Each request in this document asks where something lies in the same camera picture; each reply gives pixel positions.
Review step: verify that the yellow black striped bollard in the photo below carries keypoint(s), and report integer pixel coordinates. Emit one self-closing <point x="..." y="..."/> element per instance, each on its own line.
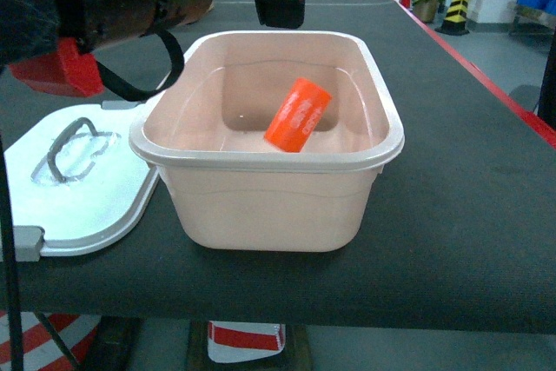
<point x="455" y="20"/>

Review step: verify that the red metal conveyor frame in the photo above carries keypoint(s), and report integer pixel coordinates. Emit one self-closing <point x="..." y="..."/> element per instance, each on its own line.
<point x="448" y="103"/>

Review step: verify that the orange cylindrical capacitor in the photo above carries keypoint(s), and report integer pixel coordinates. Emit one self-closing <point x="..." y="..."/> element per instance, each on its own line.
<point x="296" y="119"/>

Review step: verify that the black conveyor belt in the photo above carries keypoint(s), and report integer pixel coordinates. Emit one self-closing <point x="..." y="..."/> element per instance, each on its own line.
<point x="447" y="242"/>

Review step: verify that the red camera mount bracket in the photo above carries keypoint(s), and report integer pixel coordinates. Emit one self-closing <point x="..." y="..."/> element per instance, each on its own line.
<point x="64" y="72"/>

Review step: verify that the pink plastic storage box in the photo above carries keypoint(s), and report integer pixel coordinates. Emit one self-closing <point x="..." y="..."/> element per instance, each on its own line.
<point x="231" y="189"/>

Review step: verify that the white box lid with handle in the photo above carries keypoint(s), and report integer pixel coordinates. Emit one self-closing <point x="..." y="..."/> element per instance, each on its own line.
<point x="75" y="184"/>

